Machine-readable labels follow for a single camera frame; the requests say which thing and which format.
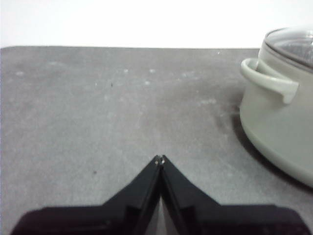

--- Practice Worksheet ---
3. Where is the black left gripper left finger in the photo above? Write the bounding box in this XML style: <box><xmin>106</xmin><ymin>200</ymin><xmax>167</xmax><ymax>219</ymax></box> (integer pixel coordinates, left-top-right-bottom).
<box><xmin>11</xmin><ymin>155</ymin><xmax>162</xmax><ymax>235</ymax></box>

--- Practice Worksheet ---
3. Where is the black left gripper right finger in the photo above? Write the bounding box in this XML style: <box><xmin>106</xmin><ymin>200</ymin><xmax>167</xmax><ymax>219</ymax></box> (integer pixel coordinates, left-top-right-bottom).
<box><xmin>160</xmin><ymin>154</ymin><xmax>312</xmax><ymax>235</ymax></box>

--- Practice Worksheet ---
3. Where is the glass lid with green knob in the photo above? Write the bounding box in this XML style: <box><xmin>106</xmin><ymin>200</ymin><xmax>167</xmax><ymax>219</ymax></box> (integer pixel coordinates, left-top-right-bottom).
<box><xmin>265</xmin><ymin>27</ymin><xmax>313</xmax><ymax>68</ymax></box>

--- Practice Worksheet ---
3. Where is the pale green electric pot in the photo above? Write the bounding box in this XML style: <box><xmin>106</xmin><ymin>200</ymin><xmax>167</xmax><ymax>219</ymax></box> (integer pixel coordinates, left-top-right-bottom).
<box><xmin>239</xmin><ymin>41</ymin><xmax>313</xmax><ymax>188</ymax></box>

